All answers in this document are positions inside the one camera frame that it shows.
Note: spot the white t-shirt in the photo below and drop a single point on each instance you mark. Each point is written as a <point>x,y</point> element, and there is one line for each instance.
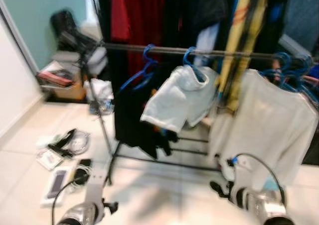
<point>269,125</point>

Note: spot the peach plastic hanger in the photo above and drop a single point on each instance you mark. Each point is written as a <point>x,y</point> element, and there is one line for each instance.
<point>311,78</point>

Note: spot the teal cloth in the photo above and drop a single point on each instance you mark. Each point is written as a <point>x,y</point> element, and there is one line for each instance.
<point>271,185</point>

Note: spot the white device box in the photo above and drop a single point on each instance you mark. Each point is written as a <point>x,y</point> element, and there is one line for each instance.
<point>56,185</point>

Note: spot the white packet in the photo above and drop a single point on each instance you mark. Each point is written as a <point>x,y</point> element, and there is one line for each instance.
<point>49,159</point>

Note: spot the black hanging garment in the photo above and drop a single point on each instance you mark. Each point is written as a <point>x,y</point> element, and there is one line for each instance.
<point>132,120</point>

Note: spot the light denim shorts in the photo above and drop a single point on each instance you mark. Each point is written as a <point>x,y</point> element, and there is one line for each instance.
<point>174,100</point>

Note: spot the white plastic bag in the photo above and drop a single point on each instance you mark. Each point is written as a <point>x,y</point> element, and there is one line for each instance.
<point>99,90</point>

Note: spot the brown cardboard box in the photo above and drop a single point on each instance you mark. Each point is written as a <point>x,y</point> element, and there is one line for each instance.
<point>70,91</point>

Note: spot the black red product box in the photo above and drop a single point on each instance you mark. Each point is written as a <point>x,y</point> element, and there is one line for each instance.
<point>55,78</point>

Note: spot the white hanging shirt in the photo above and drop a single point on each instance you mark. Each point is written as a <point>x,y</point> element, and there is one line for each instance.
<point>208,41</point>

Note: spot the black metal clothes rack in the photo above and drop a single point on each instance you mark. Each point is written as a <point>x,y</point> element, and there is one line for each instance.
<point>167,48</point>

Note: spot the yellow plaid garment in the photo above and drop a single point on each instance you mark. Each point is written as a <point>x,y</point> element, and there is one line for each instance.
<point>244,31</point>

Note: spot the black garment with blue tag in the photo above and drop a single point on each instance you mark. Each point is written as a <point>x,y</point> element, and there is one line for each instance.
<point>276,31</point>

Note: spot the dark grey hanging shirt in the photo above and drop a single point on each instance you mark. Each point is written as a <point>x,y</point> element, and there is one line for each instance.
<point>204,8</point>

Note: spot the black backpack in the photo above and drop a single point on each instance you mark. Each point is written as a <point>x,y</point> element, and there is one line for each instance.
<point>67,26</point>

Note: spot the red hanging garment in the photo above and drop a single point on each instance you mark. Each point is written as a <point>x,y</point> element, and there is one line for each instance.
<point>139,16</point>

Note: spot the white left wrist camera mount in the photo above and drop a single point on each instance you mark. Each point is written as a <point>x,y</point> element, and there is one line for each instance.
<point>95,185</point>

